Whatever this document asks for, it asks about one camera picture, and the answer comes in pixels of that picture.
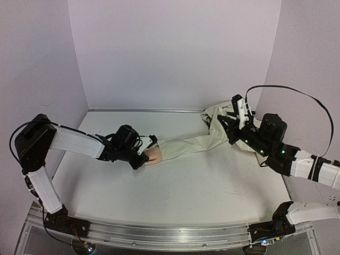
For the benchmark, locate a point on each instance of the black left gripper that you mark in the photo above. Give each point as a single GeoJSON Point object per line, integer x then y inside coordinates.
{"type": "Point", "coordinates": [137, 165]}

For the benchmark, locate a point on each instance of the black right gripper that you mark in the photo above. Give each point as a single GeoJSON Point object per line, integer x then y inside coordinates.
{"type": "Point", "coordinates": [234, 128]}

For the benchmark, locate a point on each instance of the clear nail polish bottle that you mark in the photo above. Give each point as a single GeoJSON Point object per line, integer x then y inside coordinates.
{"type": "Point", "coordinates": [221, 111]}

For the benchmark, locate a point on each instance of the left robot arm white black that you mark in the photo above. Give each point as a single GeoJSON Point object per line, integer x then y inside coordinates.
{"type": "Point", "coordinates": [32, 141]}

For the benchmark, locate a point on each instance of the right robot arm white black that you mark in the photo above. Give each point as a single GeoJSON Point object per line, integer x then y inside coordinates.
{"type": "Point", "coordinates": [285, 160]}

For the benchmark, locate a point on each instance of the mannequin hand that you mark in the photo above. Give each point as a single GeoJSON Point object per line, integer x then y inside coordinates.
{"type": "Point", "coordinates": [154, 155]}

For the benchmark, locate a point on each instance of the beige sleeve cloth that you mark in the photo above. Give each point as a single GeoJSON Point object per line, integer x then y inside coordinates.
{"type": "Point", "coordinates": [215, 136]}

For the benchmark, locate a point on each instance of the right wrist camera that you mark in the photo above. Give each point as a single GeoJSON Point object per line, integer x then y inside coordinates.
{"type": "Point", "coordinates": [243, 112]}

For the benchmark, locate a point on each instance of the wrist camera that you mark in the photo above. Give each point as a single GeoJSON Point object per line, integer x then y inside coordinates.
{"type": "Point", "coordinates": [145, 142]}
{"type": "Point", "coordinates": [243, 112]}

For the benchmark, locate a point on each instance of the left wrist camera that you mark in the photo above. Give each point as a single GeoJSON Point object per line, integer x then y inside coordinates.
{"type": "Point", "coordinates": [145, 142]}

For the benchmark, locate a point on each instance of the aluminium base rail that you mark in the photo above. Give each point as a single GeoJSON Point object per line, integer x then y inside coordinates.
{"type": "Point", "coordinates": [161, 238]}

